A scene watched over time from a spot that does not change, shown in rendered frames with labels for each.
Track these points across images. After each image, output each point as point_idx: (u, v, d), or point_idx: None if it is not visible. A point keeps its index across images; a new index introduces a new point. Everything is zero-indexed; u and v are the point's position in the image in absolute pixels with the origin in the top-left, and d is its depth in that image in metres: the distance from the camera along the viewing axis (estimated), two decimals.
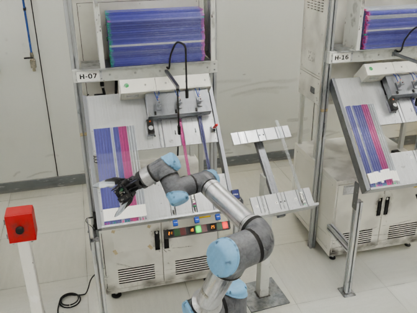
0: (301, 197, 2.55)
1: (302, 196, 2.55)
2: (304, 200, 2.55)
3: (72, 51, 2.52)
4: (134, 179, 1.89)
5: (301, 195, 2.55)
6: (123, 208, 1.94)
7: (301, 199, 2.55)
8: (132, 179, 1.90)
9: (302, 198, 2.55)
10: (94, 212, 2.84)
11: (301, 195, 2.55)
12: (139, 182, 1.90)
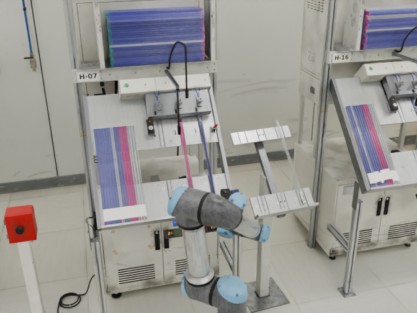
0: (301, 197, 2.55)
1: (302, 196, 2.55)
2: (304, 200, 2.55)
3: (72, 51, 2.52)
4: None
5: (301, 195, 2.55)
6: None
7: (301, 199, 2.55)
8: None
9: (302, 198, 2.55)
10: (94, 212, 2.84)
11: (301, 195, 2.55)
12: None
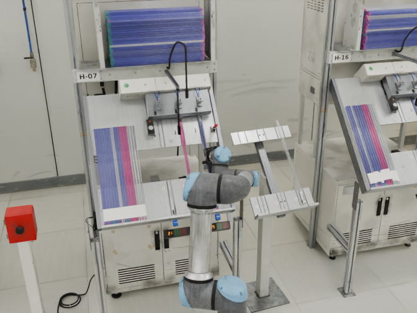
0: (301, 197, 2.55)
1: (302, 196, 2.55)
2: (304, 200, 2.55)
3: (72, 51, 2.52)
4: None
5: (301, 195, 2.55)
6: (204, 161, 2.54)
7: (301, 199, 2.55)
8: None
9: (302, 198, 2.55)
10: (94, 212, 2.84)
11: (301, 195, 2.55)
12: None
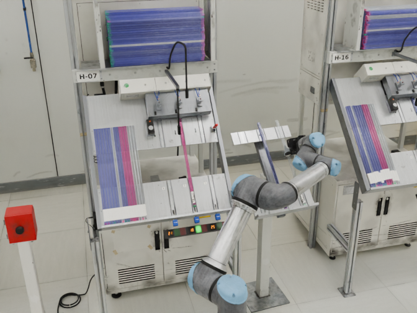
0: (301, 197, 2.55)
1: (302, 196, 2.55)
2: (304, 200, 2.55)
3: (72, 51, 2.52)
4: None
5: (301, 195, 2.55)
6: (286, 152, 2.60)
7: (301, 199, 2.55)
8: None
9: (302, 198, 2.55)
10: (94, 212, 2.84)
11: (301, 195, 2.55)
12: None
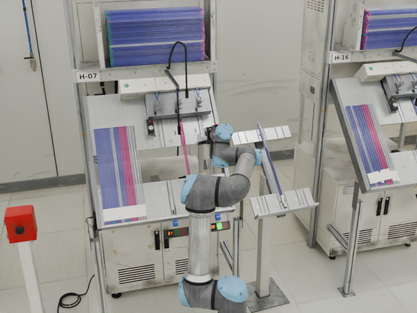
0: None
1: None
2: None
3: (72, 51, 2.52)
4: None
5: None
6: (199, 141, 2.45)
7: None
8: None
9: None
10: (94, 212, 2.84)
11: None
12: None
